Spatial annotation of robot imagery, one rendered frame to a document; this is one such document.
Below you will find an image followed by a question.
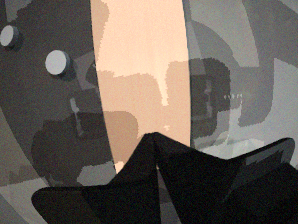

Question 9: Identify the pale peach strip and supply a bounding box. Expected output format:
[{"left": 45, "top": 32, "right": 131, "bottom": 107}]
[{"left": 90, "top": 0, "right": 190, "bottom": 172}]

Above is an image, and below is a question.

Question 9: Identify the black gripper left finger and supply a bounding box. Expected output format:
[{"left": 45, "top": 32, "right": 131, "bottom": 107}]
[{"left": 31, "top": 132, "right": 161, "bottom": 224}]

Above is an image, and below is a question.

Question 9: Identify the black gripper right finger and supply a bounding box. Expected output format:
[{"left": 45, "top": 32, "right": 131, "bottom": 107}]
[{"left": 150, "top": 131, "right": 295, "bottom": 224}]

